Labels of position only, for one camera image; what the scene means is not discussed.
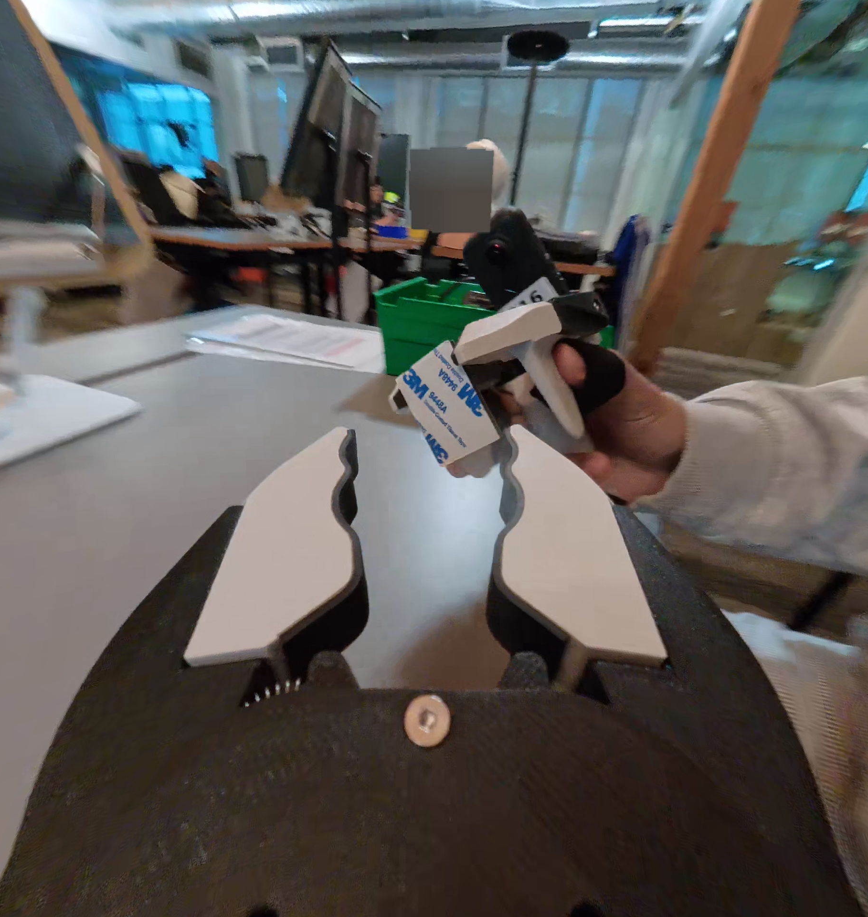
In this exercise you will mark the blue box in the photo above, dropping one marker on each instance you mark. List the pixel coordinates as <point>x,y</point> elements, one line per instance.
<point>391,228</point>

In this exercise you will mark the blue lit screen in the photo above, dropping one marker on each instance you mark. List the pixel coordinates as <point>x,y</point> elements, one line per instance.
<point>155,125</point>

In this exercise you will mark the blue cloth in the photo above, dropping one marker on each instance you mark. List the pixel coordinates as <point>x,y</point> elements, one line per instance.
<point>631,272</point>

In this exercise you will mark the cardboard sheet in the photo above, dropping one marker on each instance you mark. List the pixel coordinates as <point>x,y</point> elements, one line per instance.
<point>18,107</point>

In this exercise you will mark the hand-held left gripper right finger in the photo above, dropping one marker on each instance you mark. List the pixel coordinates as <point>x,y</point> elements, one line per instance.
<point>577,573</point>

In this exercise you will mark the black floor lamp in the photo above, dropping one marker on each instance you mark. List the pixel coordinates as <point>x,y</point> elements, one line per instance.
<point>538,44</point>

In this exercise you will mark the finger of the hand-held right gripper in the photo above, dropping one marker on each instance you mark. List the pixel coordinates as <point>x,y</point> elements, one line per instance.
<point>505,333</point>

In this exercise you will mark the white adhesive tape sheet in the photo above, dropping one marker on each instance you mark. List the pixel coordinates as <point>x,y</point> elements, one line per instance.
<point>441,390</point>

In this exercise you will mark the white stand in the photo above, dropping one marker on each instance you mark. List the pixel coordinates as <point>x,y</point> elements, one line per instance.
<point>54,408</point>

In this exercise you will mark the green plastic crate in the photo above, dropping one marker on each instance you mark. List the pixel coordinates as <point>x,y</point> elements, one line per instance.
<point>412,322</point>

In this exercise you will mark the printed paper sheet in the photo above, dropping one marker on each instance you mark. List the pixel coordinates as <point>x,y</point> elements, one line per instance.
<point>283,340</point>

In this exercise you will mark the long wooden desk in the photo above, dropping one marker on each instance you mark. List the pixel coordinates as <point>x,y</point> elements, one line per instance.
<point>262,240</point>

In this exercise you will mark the small black computer monitor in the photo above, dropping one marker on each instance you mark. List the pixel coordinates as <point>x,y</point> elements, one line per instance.
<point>251,178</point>

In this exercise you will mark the person's right forearm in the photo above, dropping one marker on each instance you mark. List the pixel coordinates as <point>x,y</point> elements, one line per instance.
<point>785,465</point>

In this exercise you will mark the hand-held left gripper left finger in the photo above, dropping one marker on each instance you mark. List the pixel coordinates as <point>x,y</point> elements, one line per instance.
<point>276,559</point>

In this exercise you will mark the person's right hand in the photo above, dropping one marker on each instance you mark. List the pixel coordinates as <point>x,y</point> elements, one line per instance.
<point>649,437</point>

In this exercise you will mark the wooden post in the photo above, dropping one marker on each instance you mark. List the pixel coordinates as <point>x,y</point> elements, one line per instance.
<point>720,165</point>

